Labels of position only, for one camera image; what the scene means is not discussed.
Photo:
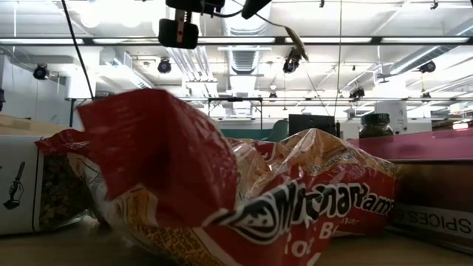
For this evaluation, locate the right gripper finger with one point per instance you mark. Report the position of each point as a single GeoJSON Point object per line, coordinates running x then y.
{"type": "Point", "coordinates": [255, 7]}

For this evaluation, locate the green chair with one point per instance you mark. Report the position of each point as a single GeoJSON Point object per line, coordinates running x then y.
{"type": "Point", "coordinates": [279, 131]}

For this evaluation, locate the green lidded spice jar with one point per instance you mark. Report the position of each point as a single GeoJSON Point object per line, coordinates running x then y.
{"type": "Point", "coordinates": [375, 127]}

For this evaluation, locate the black ceiling spotlight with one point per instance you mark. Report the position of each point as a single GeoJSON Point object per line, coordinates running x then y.
{"type": "Point", "coordinates": [164, 66]}
{"type": "Point", "coordinates": [291, 65]}
{"type": "Point", "coordinates": [428, 66]}
{"type": "Point", "coordinates": [40, 72]}
{"type": "Point", "coordinates": [356, 92]}

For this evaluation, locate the green spice tin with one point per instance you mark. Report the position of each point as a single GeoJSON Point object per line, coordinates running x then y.
{"type": "Point", "coordinates": [432, 192]}

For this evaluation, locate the green divider panel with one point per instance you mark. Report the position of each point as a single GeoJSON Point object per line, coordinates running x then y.
{"type": "Point", "coordinates": [244, 134]}

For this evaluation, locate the white appliance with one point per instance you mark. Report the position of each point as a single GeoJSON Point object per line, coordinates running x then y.
{"type": "Point", "coordinates": [397, 114]}

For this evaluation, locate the black monitor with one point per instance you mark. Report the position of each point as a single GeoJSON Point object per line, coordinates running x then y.
{"type": "Point", "coordinates": [312, 125]}

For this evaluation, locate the pink plastic tray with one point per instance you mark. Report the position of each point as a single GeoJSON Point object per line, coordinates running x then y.
{"type": "Point", "coordinates": [425, 146]}

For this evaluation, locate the red ramen packet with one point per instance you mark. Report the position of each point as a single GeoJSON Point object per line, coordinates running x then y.
{"type": "Point", "coordinates": [166, 155]}

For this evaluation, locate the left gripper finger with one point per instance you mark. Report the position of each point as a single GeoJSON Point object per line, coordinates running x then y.
{"type": "Point", "coordinates": [167, 34]}
{"type": "Point", "coordinates": [191, 35]}

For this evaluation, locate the white labelled spice jar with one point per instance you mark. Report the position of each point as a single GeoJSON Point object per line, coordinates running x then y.
{"type": "Point", "coordinates": [18, 184]}

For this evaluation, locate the black overhead rail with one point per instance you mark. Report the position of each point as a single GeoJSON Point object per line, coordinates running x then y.
{"type": "Point", "coordinates": [88, 40]}

